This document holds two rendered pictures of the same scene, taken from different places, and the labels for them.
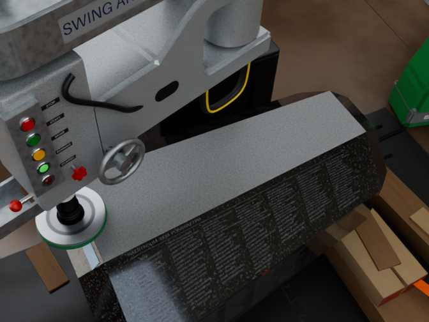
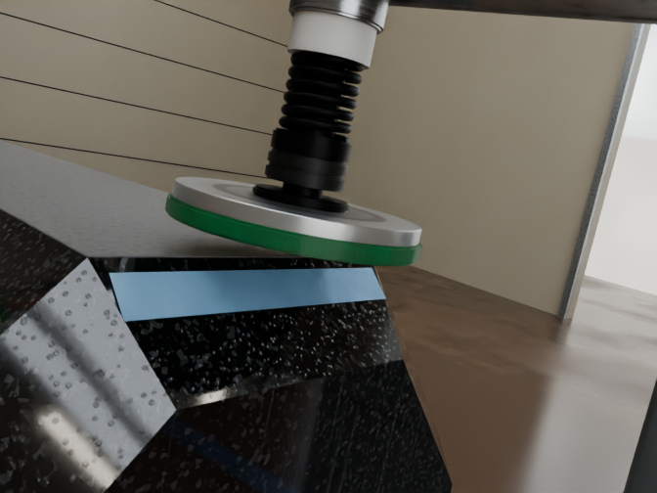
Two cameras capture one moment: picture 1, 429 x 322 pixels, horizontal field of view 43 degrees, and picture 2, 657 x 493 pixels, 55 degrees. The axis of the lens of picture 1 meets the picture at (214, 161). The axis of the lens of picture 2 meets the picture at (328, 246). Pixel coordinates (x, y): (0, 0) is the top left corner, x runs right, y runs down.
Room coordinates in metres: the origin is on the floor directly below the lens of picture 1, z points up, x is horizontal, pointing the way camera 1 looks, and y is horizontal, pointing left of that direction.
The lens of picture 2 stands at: (1.01, 0.96, 0.95)
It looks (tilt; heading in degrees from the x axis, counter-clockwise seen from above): 8 degrees down; 250
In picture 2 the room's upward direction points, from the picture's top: 12 degrees clockwise
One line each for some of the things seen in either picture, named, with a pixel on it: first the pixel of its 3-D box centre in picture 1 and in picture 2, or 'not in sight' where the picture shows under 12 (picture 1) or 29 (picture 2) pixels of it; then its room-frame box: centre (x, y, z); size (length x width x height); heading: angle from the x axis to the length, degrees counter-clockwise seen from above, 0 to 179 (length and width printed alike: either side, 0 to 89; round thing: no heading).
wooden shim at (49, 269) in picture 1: (46, 266); not in sight; (1.07, 0.75, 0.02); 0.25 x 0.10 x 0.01; 39
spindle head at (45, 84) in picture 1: (66, 105); not in sight; (0.91, 0.38, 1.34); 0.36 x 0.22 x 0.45; 136
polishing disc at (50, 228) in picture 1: (71, 214); (298, 208); (0.85, 0.44, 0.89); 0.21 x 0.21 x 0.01
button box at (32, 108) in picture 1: (34, 150); not in sight; (0.72, 0.40, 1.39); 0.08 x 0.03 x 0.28; 136
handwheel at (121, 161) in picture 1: (113, 154); not in sight; (0.85, 0.27, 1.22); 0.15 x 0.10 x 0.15; 136
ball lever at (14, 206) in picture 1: (23, 200); not in sight; (0.71, 0.47, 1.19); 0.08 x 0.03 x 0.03; 136
